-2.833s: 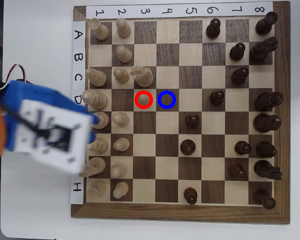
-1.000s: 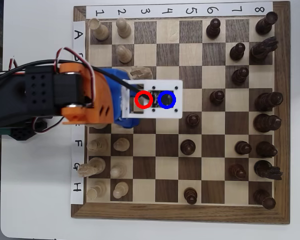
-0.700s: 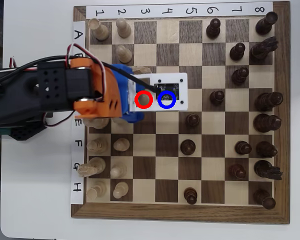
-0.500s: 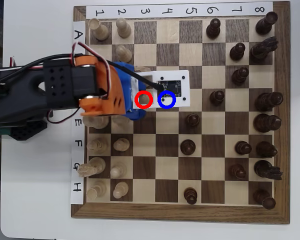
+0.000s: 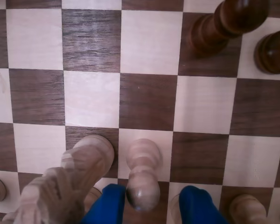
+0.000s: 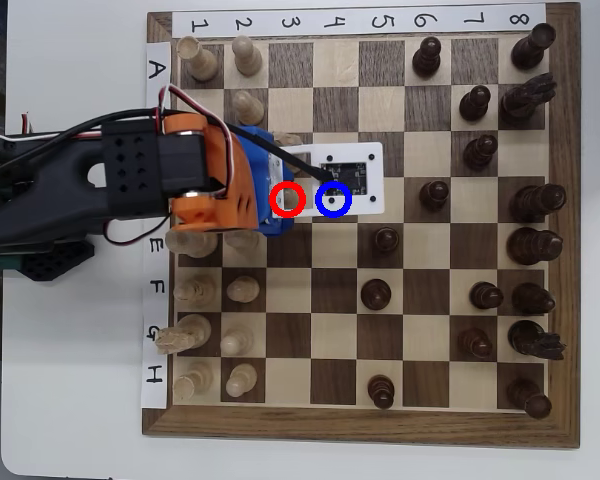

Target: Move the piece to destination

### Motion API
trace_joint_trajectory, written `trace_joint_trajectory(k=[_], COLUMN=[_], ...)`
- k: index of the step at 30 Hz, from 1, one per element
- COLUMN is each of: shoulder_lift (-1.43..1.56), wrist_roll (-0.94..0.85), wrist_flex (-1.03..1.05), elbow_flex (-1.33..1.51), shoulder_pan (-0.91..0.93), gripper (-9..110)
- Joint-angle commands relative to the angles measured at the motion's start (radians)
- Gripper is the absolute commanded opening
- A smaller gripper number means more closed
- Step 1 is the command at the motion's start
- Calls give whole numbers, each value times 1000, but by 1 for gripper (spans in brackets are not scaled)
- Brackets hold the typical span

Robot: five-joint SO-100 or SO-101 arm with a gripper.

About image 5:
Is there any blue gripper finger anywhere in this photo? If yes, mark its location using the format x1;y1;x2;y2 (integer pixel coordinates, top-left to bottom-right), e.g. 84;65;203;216
179;185;229;224
80;183;127;224

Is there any light wooden knight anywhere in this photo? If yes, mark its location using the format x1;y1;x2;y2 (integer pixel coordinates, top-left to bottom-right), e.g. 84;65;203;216
2;134;115;224

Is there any wooden chessboard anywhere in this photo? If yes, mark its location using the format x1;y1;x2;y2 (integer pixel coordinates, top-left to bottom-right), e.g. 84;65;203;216
0;0;280;224

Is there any dark wooden pawn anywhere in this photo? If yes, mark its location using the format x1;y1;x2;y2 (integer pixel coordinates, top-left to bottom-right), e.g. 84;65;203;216
253;29;280;75
189;0;270;59

